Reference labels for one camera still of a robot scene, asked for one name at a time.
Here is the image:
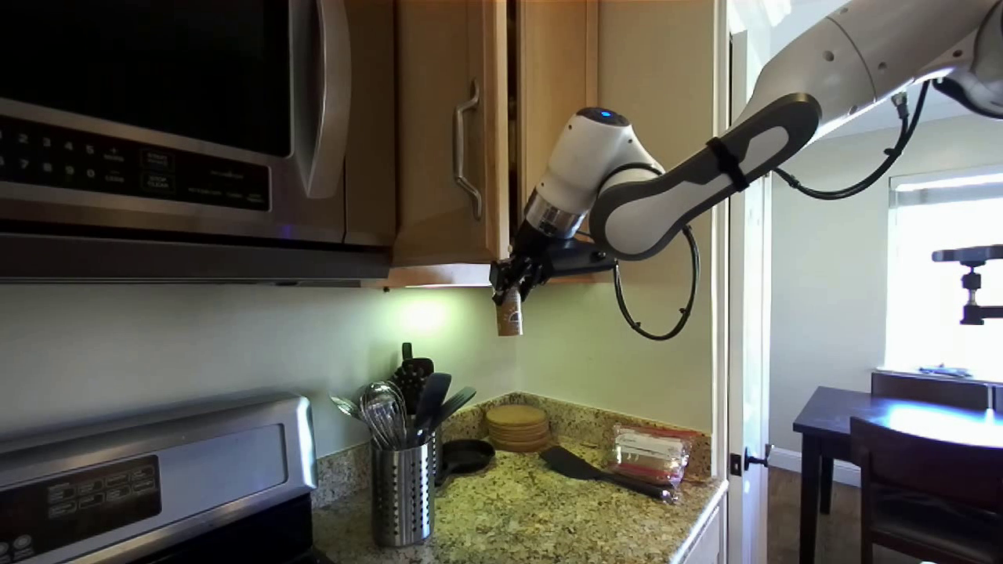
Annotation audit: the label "small black dish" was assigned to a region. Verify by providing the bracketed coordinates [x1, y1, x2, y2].
[442, 438, 496, 475]

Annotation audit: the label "white door frame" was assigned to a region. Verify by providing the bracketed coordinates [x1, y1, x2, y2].
[709, 0, 776, 564]

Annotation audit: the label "black spatula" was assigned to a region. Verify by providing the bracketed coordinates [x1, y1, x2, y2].
[541, 446, 673, 502]

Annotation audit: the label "wooden cabinet door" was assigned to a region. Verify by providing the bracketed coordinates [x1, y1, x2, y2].
[515, 0, 598, 197]
[396, 0, 507, 265]

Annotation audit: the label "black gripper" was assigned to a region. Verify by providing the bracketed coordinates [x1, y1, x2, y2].
[488, 226, 616, 303]

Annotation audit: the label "dark wooden chair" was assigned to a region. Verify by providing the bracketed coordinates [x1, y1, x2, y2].
[849, 369, 1003, 564]

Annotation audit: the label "door metal handle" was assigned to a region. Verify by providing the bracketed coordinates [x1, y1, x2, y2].
[451, 83, 484, 221]

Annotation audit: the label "dark wooden utensils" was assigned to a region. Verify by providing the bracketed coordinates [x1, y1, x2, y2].
[392, 343, 473, 446]

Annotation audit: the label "front perforated utensil holder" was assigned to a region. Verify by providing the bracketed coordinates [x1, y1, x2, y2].
[374, 446, 436, 549]

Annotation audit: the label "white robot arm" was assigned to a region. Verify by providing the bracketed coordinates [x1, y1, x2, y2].
[492, 0, 1003, 303]

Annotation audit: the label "clear plastic food package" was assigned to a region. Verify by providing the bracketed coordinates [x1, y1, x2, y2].
[614, 425, 694, 486]

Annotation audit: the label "stainless steel microwave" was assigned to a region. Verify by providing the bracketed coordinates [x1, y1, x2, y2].
[0, 0, 398, 285]

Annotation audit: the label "stainless steel gas stove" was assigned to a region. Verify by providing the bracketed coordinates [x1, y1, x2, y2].
[0, 394, 314, 564]

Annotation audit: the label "metal kitchen utensils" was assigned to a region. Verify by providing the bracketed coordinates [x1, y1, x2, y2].
[332, 382, 411, 449]

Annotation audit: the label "dark wooden dining table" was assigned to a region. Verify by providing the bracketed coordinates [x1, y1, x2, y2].
[793, 387, 1003, 564]

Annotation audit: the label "brown spice bottle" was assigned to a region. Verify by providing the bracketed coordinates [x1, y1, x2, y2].
[496, 289, 523, 334]

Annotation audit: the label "stack of cork coasters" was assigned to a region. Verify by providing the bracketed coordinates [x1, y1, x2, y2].
[484, 405, 550, 452]

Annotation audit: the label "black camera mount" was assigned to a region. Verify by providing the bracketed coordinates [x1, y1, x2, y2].
[931, 243, 1003, 326]

